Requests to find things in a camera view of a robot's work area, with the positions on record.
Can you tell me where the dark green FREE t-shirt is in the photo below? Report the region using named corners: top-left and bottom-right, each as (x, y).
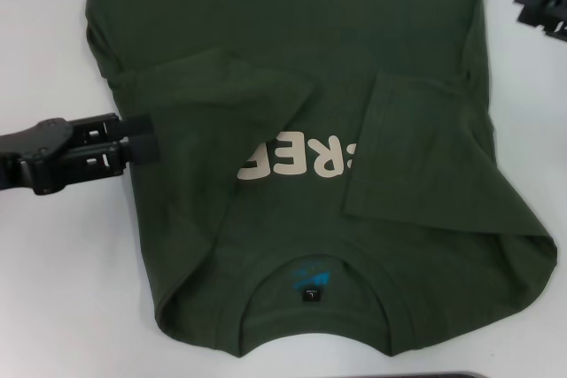
top-left (83, 0), bottom-right (558, 359)

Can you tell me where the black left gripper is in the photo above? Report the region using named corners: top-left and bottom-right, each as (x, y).
top-left (0, 112), bottom-right (161, 197)

